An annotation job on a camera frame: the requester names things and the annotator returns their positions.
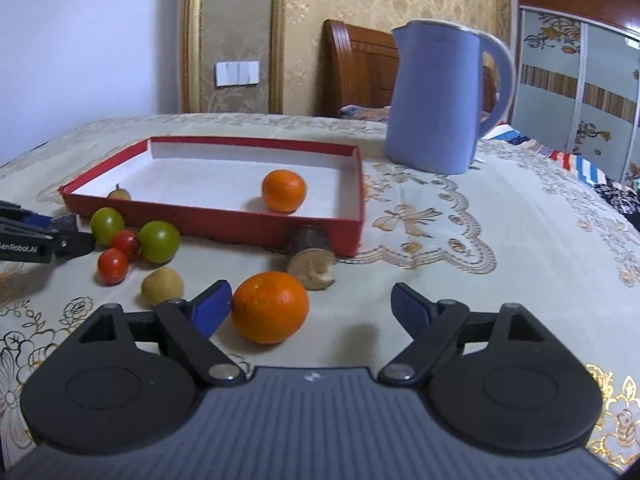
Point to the brown patterned blanket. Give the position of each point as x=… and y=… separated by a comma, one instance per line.
x=362, y=111

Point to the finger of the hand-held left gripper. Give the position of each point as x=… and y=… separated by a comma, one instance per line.
x=75, y=245
x=37, y=221

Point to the large green tomato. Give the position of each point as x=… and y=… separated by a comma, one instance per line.
x=160, y=241

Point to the longan with stem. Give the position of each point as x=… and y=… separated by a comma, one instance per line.
x=119, y=194

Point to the notched sugarcane piece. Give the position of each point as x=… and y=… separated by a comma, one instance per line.
x=311, y=265

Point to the white wall switch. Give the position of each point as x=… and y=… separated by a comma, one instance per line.
x=237, y=73

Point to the red-rimmed white tray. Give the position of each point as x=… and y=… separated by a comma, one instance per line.
x=200, y=222

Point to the small green tomato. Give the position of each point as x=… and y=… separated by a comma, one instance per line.
x=106, y=225

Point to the gold wall moulding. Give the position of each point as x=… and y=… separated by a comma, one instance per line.
x=192, y=35

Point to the blue electric kettle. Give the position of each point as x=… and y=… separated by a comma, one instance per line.
x=435, y=105

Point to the small orange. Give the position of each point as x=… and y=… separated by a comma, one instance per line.
x=283, y=191

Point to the wooden bed headboard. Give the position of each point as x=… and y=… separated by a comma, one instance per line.
x=360, y=70

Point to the smooth longan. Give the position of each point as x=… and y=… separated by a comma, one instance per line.
x=161, y=286

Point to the red cherry tomato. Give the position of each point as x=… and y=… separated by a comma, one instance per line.
x=113, y=266
x=125, y=242

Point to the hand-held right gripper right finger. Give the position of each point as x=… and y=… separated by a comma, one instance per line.
x=410, y=310

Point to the wardrobe with floral doors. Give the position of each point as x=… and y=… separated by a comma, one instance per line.
x=575, y=60

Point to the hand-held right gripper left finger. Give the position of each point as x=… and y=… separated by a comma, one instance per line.
x=216, y=307

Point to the striped quilt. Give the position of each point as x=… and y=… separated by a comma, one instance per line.
x=580, y=165

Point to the large orange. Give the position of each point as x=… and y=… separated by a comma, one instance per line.
x=270, y=307

